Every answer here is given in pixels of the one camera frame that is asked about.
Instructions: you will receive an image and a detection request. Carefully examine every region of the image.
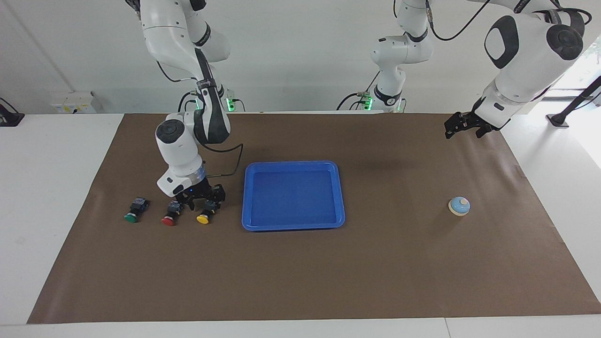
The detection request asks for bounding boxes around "black right base cable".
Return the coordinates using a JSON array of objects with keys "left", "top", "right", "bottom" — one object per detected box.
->
[{"left": 177, "top": 91, "right": 197, "bottom": 114}]

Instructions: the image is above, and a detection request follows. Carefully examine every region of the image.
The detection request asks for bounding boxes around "light blue call bell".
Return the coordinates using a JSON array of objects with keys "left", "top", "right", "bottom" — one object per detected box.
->
[{"left": 448, "top": 196, "right": 471, "bottom": 216}]

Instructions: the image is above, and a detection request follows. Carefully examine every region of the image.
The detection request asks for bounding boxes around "black camera stand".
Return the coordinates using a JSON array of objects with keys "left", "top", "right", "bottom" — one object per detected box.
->
[{"left": 546, "top": 75, "right": 601, "bottom": 128}]

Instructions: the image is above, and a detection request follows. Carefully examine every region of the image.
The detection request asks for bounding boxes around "black clamp mount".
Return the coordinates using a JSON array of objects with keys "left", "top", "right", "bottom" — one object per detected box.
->
[{"left": 0, "top": 98, "right": 25, "bottom": 127}]

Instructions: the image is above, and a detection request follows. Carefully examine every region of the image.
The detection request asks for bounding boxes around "red push button switch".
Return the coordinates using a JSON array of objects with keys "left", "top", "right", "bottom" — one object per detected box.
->
[{"left": 161, "top": 201, "right": 184, "bottom": 227}]

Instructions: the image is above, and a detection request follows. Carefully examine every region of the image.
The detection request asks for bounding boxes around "black base cable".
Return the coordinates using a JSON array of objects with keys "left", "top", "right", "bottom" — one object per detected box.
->
[
  {"left": 177, "top": 91, "right": 197, "bottom": 114},
  {"left": 336, "top": 70, "right": 381, "bottom": 111}
]

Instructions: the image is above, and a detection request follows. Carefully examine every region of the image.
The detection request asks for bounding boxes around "green push button switch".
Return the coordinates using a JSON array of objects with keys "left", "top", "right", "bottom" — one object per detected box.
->
[{"left": 123, "top": 197, "right": 151, "bottom": 223}]

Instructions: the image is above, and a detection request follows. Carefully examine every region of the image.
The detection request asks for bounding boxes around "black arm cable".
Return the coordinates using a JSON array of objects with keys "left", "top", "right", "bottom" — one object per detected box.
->
[
  {"left": 426, "top": 0, "right": 491, "bottom": 42},
  {"left": 156, "top": 60, "right": 245, "bottom": 178}
]

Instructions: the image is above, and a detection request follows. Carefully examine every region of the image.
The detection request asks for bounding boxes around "black left base cable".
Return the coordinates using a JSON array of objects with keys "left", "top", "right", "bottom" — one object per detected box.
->
[{"left": 336, "top": 70, "right": 381, "bottom": 111}]

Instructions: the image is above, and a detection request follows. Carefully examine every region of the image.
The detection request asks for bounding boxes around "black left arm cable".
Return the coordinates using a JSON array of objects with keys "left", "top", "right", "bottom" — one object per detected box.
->
[{"left": 426, "top": 0, "right": 491, "bottom": 42}]

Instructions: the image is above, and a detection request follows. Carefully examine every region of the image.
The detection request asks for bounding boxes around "brown table mat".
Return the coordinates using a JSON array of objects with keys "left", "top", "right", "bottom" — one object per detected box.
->
[{"left": 27, "top": 113, "right": 601, "bottom": 324}]

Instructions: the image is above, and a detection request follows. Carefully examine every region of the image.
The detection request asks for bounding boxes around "white power socket box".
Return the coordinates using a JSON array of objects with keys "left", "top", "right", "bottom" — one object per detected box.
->
[{"left": 51, "top": 92, "right": 97, "bottom": 114}]

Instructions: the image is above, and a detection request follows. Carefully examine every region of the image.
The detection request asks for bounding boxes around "yellow push button switch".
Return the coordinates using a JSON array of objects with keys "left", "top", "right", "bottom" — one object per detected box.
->
[{"left": 196, "top": 200, "right": 219, "bottom": 225}]

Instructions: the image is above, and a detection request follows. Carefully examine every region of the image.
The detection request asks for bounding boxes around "blue plastic tray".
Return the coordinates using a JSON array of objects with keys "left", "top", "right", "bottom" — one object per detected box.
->
[{"left": 241, "top": 161, "right": 346, "bottom": 232}]

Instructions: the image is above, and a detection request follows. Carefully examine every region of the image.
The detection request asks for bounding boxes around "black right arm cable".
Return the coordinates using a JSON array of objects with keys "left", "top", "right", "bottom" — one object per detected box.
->
[{"left": 156, "top": 60, "right": 245, "bottom": 178}]

